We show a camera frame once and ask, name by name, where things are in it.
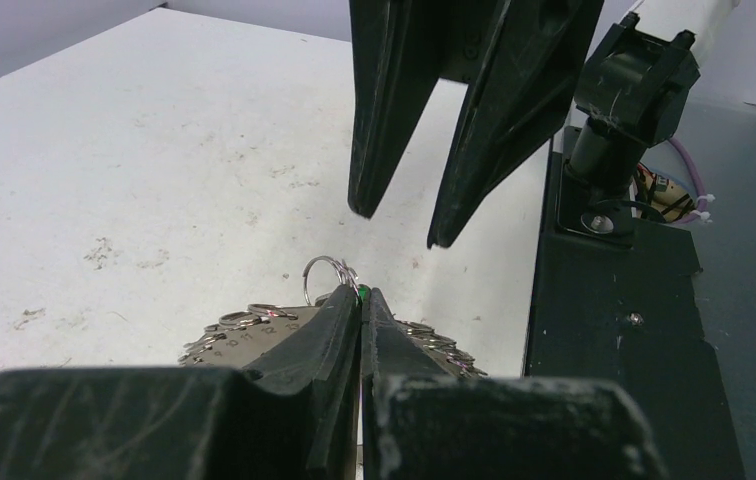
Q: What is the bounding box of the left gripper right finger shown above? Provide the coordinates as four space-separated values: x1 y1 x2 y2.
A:
361 289 668 479

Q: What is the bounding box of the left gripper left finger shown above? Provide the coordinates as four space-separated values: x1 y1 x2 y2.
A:
0 285 360 479

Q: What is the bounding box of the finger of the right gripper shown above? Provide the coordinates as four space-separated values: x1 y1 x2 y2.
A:
427 0 603 248
348 1 465 218

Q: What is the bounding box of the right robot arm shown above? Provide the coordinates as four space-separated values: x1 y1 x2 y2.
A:
348 1 735 248

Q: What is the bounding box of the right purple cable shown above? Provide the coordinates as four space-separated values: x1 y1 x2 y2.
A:
669 135 717 227

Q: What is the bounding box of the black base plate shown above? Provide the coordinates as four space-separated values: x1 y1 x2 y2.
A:
524 127 745 479

